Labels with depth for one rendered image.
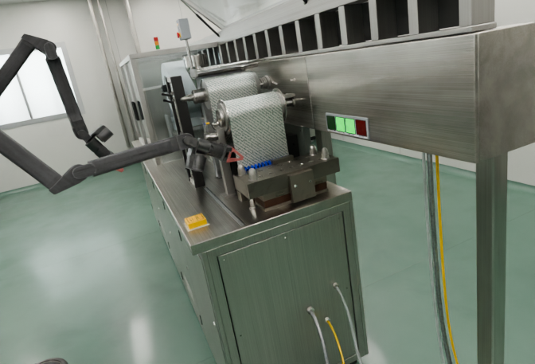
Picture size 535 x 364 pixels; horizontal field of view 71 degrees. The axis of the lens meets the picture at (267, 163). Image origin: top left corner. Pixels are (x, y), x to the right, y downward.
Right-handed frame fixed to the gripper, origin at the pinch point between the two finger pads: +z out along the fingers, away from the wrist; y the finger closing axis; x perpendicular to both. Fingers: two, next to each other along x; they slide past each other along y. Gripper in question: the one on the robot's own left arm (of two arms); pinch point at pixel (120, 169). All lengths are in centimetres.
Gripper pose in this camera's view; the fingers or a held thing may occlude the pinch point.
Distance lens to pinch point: 198.8
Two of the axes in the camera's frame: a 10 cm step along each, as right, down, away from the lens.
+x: -6.5, 7.1, -2.8
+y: -5.3, -1.5, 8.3
